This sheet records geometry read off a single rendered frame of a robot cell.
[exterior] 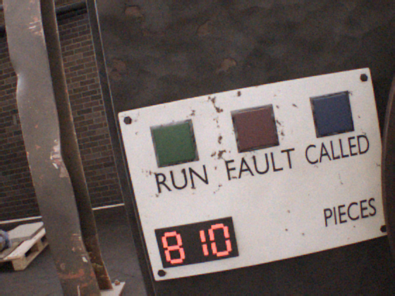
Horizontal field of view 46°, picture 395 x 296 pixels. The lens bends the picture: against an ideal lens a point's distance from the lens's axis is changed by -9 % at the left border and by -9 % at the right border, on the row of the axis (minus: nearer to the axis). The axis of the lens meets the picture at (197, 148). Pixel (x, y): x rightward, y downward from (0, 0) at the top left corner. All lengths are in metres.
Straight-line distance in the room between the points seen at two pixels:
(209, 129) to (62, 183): 2.64
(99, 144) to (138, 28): 6.19
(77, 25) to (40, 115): 3.80
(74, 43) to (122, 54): 6.26
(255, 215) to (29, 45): 2.73
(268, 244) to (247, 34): 0.22
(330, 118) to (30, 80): 2.73
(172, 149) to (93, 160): 6.26
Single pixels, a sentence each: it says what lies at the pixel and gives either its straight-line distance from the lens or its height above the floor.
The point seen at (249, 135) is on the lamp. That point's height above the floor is 1.19.
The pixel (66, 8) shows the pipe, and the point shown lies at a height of 2.69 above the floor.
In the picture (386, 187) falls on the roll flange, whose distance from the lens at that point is 0.46.
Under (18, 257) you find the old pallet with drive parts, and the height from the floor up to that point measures 0.12.
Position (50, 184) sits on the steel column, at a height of 0.88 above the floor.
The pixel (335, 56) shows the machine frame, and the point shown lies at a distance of 0.53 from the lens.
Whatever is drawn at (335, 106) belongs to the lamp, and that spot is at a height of 1.21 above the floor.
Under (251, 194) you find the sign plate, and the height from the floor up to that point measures 1.14.
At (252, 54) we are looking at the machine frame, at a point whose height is 1.27.
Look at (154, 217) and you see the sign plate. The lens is 0.52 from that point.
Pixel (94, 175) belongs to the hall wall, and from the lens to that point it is 6.77.
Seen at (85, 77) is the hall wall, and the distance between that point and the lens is 6.71.
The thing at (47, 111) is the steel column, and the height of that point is 1.33.
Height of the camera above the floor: 1.24
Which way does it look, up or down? 6 degrees down
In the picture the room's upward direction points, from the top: 11 degrees counter-clockwise
